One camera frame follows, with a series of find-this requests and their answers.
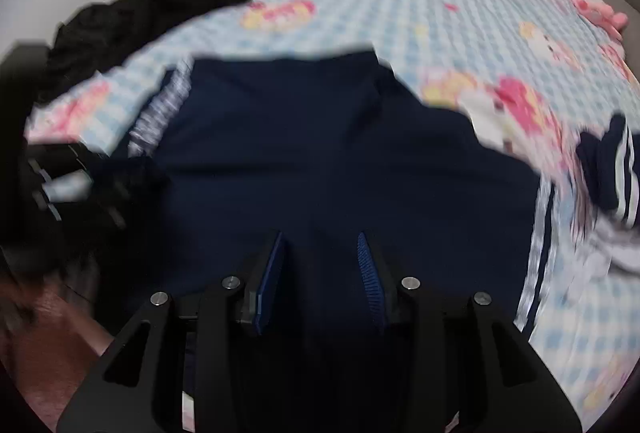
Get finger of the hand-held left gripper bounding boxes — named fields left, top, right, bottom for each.
left=27, top=140, right=113, bottom=176
left=30, top=180, right=133, bottom=236

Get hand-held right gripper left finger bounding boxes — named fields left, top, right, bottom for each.
left=56, top=232, right=287, bottom=433

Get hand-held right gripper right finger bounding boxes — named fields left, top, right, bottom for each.
left=356, top=232, right=583, bottom=433

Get navy white-striped pants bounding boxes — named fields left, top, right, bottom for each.
left=100, top=50, right=558, bottom=433

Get person's left forearm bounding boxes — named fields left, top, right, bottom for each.
left=0, top=278, right=116, bottom=431

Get black garment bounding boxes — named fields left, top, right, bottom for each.
left=37, top=0, right=253, bottom=104

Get folded white grey garment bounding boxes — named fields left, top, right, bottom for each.
left=575, top=213, right=640, bottom=284

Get folded navy striped garment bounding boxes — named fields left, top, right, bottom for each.
left=575, top=113, right=640, bottom=221

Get blue checkered cartoon blanket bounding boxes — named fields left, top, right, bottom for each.
left=25, top=0, right=640, bottom=419

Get pink plush toy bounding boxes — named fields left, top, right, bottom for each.
left=567, top=0, right=630, bottom=38

